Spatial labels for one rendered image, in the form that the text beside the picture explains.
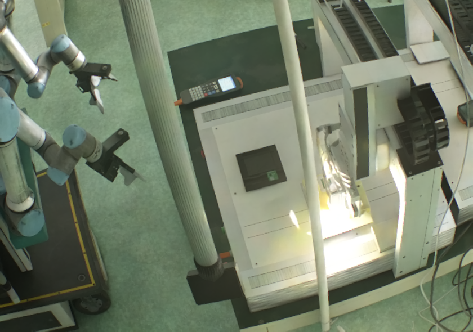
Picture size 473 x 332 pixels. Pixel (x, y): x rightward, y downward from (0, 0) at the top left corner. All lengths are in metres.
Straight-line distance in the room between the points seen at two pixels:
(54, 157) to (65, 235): 0.71
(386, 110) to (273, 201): 0.57
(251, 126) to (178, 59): 0.54
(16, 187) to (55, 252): 0.78
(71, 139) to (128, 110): 1.53
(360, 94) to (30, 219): 1.09
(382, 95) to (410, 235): 0.43
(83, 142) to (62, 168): 0.11
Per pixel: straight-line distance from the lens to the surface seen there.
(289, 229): 2.14
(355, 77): 1.70
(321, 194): 2.15
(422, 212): 1.91
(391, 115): 1.79
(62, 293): 2.83
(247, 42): 2.83
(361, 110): 1.74
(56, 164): 2.31
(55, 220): 3.04
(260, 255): 2.10
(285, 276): 2.05
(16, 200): 2.25
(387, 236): 2.07
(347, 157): 1.85
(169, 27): 4.20
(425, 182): 1.81
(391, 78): 1.71
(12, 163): 2.15
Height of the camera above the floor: 2.59
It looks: 48 degrees down
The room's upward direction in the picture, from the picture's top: 11 degrees counter-clockwise
